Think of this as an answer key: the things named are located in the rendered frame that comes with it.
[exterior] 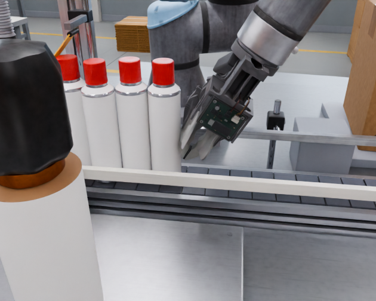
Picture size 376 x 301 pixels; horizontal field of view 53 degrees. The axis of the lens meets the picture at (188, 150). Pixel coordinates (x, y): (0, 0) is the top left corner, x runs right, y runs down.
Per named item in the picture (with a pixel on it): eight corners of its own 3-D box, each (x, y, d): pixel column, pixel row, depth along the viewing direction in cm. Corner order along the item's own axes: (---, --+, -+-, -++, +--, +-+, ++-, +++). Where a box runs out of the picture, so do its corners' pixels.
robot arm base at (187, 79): (141, 107, 90) (136, 66, 85) (154, 85, 103) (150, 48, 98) (204, 108, 88) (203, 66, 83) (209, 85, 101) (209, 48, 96)
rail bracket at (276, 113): (261, 195, 70) (271, 113, 62) (260, 174, 76) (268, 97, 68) (279, 196, 70) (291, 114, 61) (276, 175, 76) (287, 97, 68)
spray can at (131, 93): (119, 180, 66) (107, 63, 55) (127, 163, 70) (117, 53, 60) (149, 182, 65) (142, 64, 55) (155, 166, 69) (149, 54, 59)
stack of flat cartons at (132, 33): (116, 51, 459) (113, 24, 443) (129, 40, 504) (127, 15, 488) (168, 53, 449) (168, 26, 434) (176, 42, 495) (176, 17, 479)
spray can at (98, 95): (90, 184, 65) (72, 65, 54) (96, 167, 69) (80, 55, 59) (121, 183, 65) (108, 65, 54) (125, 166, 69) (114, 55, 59)
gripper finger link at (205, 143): (179, 173, 60) (210, 129, 55) (184, 154, 65) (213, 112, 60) (196, 183, 60) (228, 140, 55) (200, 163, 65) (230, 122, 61)
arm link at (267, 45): (252, 5, 53) (300, 36, 54) (234, 33, 55) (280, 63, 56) (253, 15, 46) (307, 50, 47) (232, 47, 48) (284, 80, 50)
